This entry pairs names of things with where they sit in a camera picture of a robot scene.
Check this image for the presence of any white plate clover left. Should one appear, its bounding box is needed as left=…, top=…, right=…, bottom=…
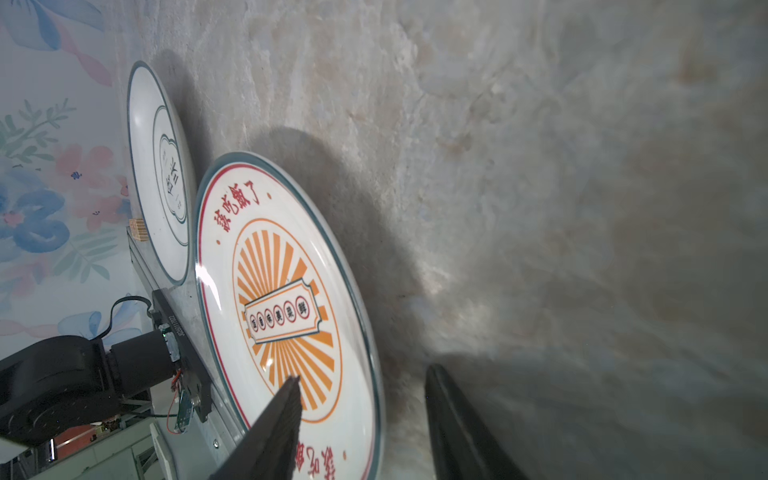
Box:
left=126, top=61, right=196, bottom=286

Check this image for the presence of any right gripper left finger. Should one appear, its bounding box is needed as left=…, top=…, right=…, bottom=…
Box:
left=210, top=376, right=302, bottom=480

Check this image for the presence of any orange sunburst plate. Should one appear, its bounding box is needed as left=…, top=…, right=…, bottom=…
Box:
left=194, top=152, right=385, bottom=479

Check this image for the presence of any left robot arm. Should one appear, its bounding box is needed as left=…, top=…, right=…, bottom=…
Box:
left=1, top=331, right=176, bottom=447

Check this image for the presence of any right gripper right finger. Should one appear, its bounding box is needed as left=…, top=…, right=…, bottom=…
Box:
left=425, top=363, right=526, bottom=479

